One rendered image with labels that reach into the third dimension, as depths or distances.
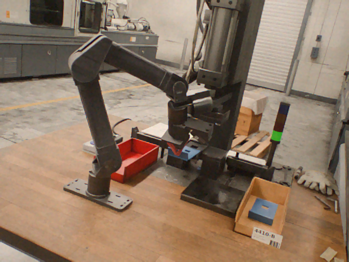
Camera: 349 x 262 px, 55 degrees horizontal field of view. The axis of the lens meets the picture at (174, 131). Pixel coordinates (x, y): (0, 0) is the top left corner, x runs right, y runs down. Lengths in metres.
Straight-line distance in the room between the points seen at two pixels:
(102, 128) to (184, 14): 10.55
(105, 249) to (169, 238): 0.16
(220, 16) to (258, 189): 0.58
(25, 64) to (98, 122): 5.65
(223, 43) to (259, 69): 9.35
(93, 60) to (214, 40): 0.47
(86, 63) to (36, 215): 0.40
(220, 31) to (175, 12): 10.39
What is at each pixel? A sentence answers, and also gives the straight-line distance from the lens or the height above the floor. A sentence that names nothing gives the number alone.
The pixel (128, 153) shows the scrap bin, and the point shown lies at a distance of 1.31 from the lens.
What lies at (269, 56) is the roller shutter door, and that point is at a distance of 10.44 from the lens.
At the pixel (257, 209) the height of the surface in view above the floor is 0.91.
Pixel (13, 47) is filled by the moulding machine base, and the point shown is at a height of 0.58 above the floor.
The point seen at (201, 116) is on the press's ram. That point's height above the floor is 1.11.
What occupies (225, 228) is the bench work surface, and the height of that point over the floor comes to 0.90.
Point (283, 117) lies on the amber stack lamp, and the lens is 1.31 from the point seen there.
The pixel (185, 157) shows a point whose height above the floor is 1.01.
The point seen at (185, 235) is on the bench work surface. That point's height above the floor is 0.90.
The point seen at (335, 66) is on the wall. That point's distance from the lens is 10.32.
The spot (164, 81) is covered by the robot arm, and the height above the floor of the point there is 1.25.
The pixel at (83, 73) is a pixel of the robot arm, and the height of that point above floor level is 1.26.
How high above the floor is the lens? 1.41
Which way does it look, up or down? 18 degrees down
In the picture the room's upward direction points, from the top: 10 degrees clockwise
